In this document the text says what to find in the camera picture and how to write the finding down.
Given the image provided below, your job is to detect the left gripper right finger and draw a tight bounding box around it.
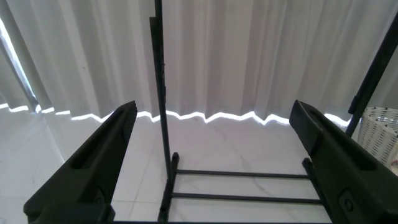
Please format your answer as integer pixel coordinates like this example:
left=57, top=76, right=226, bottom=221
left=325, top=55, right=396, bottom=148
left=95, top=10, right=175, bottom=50
left=289, top=99, right=398, bottom=224

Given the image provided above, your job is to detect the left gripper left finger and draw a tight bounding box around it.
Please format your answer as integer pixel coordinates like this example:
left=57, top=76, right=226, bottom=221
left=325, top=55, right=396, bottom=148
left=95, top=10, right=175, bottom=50
left=23, top=100, right=138, bottom=223

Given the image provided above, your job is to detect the white laundry basket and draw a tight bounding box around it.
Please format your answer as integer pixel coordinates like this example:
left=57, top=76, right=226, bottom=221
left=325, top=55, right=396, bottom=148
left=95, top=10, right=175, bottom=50
left=356, top=106, right=398, bottom=177

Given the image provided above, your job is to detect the black clothes rack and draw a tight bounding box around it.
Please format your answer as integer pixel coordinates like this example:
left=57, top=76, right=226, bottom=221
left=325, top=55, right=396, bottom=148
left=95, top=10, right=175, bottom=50
left=149, top=0, right=398, bottom=223

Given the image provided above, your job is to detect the white curtain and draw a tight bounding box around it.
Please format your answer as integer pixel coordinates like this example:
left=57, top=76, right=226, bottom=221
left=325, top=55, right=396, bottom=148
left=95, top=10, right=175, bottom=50
left=0, top=0, right=398, bottom=127

